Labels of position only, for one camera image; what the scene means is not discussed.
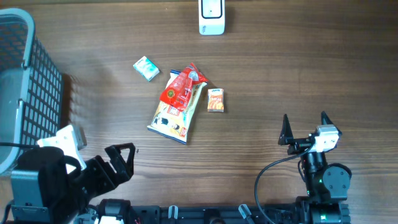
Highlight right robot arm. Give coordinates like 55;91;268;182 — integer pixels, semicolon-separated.
278;111;352;223

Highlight red snack packet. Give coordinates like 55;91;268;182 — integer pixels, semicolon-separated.
159;63;209;111

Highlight black left camera cable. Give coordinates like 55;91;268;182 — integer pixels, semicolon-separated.
0;141;41;149

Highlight teal tissue pack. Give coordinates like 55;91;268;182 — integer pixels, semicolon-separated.
133;56;160;82

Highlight grey plastic shopping basket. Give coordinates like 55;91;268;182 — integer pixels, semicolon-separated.
1;8;64;176

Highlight white barcode scanner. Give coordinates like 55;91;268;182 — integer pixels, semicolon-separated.
198;0;226;35

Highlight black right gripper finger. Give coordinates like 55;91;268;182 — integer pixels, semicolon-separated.
278;114;294;146
321;111;343;136

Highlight black right camera cable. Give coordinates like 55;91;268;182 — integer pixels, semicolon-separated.
254;143;317;224

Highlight black camera cable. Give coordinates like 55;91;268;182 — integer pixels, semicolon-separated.
254;143;317;224
0;141;41;149

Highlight orange small box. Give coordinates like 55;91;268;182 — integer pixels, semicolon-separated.
207;88;224;112

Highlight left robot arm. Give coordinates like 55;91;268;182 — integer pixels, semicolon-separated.
5;143;136;223

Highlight cream snack bag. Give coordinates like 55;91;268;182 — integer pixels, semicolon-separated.
147;81;208;144

